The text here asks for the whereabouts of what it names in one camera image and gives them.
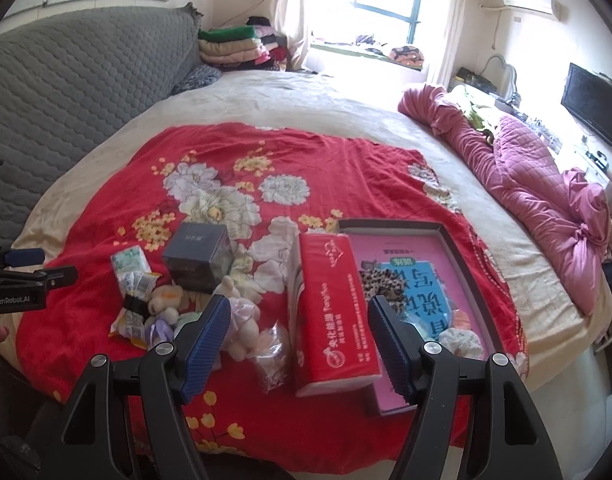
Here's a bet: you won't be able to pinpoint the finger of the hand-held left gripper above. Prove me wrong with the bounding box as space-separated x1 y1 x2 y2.
0 265 79 291
0 245 46 268

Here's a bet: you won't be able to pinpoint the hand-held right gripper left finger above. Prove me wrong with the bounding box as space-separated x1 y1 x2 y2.
46 294 233 480

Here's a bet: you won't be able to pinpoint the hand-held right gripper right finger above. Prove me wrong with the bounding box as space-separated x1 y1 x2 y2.
367 295 552 480

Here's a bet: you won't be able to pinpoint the light blue tissue packet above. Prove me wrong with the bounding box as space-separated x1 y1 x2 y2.
178 310 209 333

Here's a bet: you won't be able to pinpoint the cream plush bear purple bow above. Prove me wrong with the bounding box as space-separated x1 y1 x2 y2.
146 284 184 348

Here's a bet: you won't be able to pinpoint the white floral cloth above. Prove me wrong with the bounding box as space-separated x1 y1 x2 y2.
438 327 484 361

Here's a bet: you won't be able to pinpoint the clear plastic bag of cloth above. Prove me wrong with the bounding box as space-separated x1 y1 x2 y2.
248 324 292 395

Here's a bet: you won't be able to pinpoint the leopard print scrunchie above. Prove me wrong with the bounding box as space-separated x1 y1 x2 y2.
360 259 412 306

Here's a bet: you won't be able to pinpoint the green floral tissue packet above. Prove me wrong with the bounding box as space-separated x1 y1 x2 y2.
110 246 151 281

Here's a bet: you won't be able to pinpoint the pink box lid tray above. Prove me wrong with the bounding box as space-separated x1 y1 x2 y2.
336 219 507 418

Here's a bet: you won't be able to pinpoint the red tissue pack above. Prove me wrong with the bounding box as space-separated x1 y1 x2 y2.
286 232 384 400

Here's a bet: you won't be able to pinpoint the dark square box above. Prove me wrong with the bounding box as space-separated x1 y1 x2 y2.
161 222 234 295

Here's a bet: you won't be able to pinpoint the pink and blue book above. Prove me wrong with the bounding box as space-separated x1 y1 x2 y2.
348 232 489 413

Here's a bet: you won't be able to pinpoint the red floral blanket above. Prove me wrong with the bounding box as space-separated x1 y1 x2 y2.
13 121 529 461

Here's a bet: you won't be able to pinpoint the grey quilted headboard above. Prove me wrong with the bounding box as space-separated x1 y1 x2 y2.
0 2 204 221

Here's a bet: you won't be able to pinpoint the pink quilt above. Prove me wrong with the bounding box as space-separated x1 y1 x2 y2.
397 82 612 317

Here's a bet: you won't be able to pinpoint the dark patterned pillow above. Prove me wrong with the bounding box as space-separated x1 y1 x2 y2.
172 64 222 96

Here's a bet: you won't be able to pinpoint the green cloth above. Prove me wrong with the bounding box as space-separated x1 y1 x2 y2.
463 97 497 133

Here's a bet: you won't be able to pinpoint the cluttered white desk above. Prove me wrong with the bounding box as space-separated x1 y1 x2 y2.
448 67 612 186

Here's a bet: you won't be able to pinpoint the beige bed sheet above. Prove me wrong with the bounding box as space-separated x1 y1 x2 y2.
16 67 612 396

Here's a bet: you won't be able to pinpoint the stack of folded clothes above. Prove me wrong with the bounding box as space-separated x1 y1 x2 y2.
197 15 292 72

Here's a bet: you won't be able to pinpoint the clothes on windowsill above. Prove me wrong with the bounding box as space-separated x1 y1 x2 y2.
353 35 427 67

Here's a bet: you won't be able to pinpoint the black flat television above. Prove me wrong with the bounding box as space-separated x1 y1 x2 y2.
560 62 612 152

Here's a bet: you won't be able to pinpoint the cream curtain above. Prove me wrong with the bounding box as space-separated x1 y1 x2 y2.
428 0 474 88
273 0 314 73

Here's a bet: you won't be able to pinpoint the white air conditioner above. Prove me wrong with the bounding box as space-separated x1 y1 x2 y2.
502 0 569 22

